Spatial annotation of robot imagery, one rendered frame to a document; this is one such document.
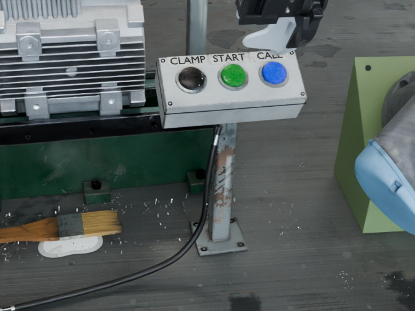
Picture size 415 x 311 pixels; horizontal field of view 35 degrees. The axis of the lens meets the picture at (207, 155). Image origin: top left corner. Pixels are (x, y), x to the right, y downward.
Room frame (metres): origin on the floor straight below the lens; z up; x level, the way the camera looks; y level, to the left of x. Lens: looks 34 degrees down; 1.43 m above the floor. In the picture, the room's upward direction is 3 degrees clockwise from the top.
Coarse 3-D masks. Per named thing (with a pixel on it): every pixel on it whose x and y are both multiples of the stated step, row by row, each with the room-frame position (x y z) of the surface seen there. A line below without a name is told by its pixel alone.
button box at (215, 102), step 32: (160, 64) 0.70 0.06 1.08; (192, 64) 0.70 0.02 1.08; (224, 64) 0.71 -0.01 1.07; (256, 64) 0.72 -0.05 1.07; (288, 64) 0.73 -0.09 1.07; (160, 96) 0.68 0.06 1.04; (192, 96) 0.67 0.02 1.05; (224, 96) 0.67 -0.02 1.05; (256, 96) 0.68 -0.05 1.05; (288, 96) 0.69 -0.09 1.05
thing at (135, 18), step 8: (128, 8) 0.83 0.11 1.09; (136, 8) 0.83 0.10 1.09; (0, 16) 0.79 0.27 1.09; (128, 16) 0.82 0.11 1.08; (136, 16) 0.83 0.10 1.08; (0, 24) 0.78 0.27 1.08; (128, 24) 0.82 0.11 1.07; (136, 24) 0.83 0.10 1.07; (0, 32) 0.79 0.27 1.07; (128, 96) 0.84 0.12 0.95; (136, 96) 0.83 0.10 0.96; (144, 96) 0.83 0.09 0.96; (0, 104) 0.78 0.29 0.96; (8, 104) 0.79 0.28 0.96; (16, 104) 0.79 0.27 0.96; (136, 104) 0.83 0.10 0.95; (144, 104) 0.83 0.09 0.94; (8, 112) 0.78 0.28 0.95; (16, 112) 0.79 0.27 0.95
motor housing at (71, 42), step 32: (96, 0) 0.85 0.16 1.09; (128, 0) 0.86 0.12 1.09; (64, 32) 0.80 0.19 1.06; (128, 32) 0.83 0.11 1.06; (0, 64) 0.76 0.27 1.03; (32, 64) 0.78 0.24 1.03; (64, 64) 0.79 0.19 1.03; (96, 64) 0.79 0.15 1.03; (128, 64) 0.81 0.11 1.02; (0, 96) 0.77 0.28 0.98; (64, 96) 0.79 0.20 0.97; (96, 96) 0.80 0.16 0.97
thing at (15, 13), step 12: (0, 0) 0.81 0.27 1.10; (12, 0) 0.81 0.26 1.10; (24, 0) 0.81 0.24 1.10; (36, 0) 0.82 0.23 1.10; (48, 0) 0.82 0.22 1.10; (60, 0) 0.83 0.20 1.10; (72, 0) 0.83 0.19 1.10; (12, 12) 0.81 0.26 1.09; (24, 12) 0.81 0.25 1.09; (36, 12) 0.82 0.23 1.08; (48, 12) 0.82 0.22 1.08; (60, 12) 0.83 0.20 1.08; (72, 12) 0.83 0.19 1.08
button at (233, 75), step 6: (228, 66) 0.70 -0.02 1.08; (234, 66) 0.70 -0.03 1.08; (222, 72) 0.69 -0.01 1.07; (228, 72) 0.69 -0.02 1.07; (234, 72) 0.70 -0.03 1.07; (240, 72) 0.70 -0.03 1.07; (222, 78) 0.69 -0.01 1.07; (228, 78) 0.69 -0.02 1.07; (234, 78) 0.69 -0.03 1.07; (240, 78) 0.69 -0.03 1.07; (228, 84) 0.68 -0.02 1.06; (234, 84) 0.68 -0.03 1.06; (240, 84) 0.68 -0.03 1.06
